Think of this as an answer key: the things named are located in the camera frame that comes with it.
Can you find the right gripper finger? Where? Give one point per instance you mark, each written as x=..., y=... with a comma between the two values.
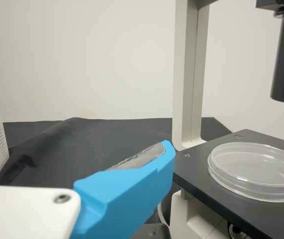
x=122, y=194

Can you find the petri dish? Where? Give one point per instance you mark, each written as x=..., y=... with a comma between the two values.
x=254, y=171

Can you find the cream microscope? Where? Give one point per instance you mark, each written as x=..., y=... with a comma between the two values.
x=231, y=211

